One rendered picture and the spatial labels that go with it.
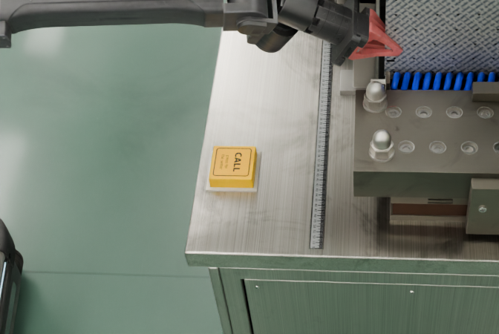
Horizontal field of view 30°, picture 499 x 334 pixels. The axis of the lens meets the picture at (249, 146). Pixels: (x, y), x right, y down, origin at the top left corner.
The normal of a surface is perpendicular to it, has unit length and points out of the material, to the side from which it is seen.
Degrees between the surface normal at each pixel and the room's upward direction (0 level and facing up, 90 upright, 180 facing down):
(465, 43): 90
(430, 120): 0
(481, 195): 90
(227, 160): 0
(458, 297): 90
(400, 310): 90
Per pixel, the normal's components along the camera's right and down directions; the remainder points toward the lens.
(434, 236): -0.09, -0.65
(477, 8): -0.09, 0.77
